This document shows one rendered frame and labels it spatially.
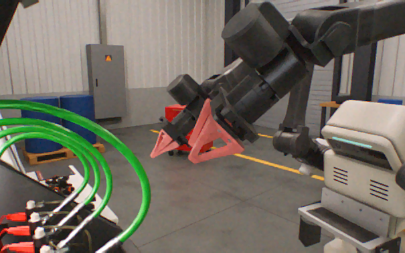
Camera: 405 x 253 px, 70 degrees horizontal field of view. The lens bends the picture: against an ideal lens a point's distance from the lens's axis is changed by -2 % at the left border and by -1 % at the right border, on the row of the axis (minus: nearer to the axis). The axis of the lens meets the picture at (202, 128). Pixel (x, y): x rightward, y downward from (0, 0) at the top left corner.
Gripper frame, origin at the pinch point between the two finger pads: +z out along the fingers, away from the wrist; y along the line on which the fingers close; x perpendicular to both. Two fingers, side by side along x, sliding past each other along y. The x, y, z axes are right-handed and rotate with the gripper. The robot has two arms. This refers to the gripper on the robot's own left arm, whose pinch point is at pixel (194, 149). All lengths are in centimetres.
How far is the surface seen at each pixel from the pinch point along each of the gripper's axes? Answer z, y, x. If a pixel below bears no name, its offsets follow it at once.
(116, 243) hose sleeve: 20.7, 2.9, 2.2
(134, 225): 16.7, 1.6, 2.5
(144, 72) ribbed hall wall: 196, -742, 25
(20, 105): 12.5, 0.1, -22.8
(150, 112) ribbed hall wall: 261, -727, 110
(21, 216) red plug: 52, -20, -10
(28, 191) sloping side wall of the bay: 51, -27, -13
